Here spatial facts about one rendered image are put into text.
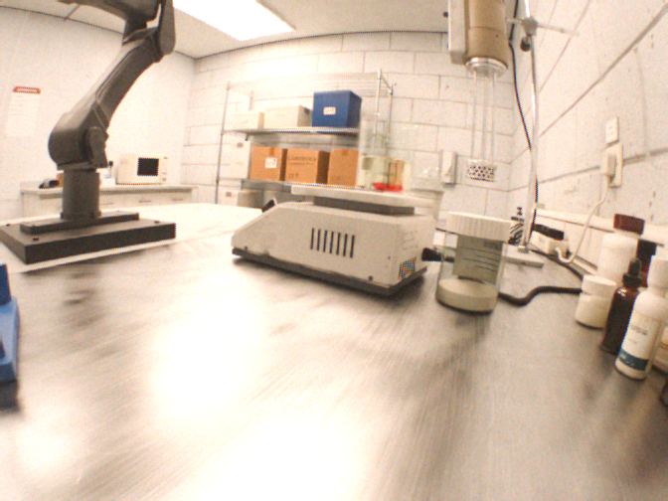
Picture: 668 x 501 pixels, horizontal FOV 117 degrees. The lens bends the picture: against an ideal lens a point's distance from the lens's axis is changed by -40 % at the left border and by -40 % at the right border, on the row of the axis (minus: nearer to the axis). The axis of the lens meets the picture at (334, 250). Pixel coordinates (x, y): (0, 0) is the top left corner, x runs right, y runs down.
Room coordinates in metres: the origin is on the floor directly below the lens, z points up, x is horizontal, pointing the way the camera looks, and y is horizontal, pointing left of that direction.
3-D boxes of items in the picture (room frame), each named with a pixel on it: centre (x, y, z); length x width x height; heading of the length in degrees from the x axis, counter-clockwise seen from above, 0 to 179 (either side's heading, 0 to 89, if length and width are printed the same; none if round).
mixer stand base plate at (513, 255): (0.65, -0.27, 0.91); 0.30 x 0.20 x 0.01; 69
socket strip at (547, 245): (0.86, -0.60, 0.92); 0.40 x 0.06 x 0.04; 159
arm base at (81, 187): (0.38, 0.37, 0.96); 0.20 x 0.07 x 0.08; 161
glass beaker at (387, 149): (0.36, -0.05, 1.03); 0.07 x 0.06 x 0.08; 66
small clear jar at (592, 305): (0.23, -0.25, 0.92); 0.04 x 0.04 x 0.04
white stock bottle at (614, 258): (0.25, -0.30, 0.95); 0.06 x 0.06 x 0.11
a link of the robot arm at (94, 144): (0.37, 0.37, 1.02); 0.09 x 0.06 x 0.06; 91
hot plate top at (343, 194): (0.36, -0.03, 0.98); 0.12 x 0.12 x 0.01; 60
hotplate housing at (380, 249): (0.37, -0.01, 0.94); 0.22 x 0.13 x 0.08; 60
